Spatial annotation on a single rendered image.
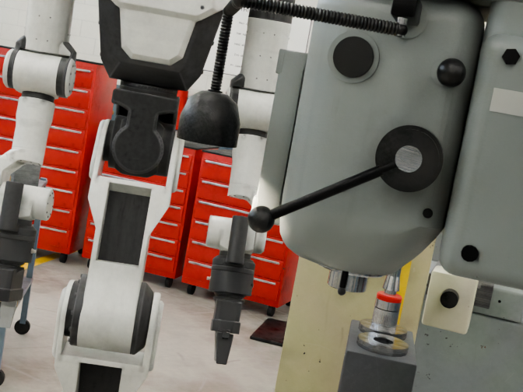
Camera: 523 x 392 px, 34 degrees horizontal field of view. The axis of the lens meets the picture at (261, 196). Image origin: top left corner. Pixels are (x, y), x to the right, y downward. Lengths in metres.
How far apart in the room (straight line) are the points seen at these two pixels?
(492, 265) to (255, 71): 0.94
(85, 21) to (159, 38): 9.40
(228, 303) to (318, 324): 1.17
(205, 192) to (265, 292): 0.79
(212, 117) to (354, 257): 0.23
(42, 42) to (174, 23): 0.27
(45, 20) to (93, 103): 4.42
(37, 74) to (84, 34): 9.32
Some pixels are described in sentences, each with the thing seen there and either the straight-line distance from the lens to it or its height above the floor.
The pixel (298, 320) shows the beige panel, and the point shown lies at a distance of 2.88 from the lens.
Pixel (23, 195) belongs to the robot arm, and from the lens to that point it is 1.76.
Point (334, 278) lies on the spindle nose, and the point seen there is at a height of 1.29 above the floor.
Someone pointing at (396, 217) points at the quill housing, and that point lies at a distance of 0.95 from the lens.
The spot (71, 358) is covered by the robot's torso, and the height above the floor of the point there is 0.92.
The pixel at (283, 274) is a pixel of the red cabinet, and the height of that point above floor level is 0.31.
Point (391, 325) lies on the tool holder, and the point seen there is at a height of 1.11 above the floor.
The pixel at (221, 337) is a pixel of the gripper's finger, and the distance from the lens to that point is 1.71.
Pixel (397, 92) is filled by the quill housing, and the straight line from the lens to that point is 0.94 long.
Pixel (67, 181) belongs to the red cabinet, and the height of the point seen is 0.60.
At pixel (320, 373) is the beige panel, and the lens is 2.91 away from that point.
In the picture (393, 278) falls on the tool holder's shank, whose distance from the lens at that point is 1.60.
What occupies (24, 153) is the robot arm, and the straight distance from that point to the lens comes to 1.77.
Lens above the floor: 1.50
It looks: 7 degrees down
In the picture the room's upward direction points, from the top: 10 degrees clockwise
